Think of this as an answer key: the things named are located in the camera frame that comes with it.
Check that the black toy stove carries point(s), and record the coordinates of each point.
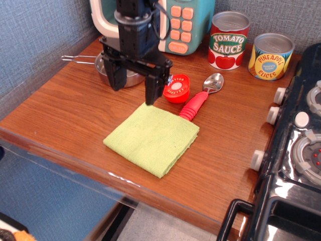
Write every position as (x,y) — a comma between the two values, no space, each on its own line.
(287,192)

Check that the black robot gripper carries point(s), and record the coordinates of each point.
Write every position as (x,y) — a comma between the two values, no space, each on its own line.
(137,50)

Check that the white stove knob bottom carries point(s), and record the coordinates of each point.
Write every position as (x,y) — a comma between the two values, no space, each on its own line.
(257,159)

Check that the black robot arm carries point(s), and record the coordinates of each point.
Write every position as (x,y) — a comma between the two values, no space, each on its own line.
(131,6)

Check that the white stove knob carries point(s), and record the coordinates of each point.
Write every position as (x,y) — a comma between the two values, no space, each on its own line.
(279,95)
(272,115)
(257,159)

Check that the yellow-green cloth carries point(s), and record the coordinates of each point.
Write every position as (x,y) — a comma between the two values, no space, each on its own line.
(152,138)

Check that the white stove knob middle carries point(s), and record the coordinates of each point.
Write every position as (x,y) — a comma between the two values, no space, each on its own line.
(272,115)

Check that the red toy tomato half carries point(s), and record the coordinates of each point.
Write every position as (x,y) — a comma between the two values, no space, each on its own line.
(178,91)

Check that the black oven door handle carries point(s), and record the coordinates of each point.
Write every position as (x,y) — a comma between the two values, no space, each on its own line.
(236,206)

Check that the white stove knob top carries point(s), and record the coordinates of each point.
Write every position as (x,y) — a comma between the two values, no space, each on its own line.
(279,95)

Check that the pineapple slices can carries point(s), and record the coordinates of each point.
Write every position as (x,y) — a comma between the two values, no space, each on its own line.
(270,56)

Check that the small steel pan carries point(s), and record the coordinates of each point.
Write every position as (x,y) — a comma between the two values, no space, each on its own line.
(133,78)

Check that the spoon with red handle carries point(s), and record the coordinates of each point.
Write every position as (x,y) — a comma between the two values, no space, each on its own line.
(212,84)

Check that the teal toy microwave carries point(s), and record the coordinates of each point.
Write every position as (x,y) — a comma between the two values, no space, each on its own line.
(190,22)

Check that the tomato sauce can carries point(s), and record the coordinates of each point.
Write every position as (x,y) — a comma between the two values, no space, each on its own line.
(227,42)

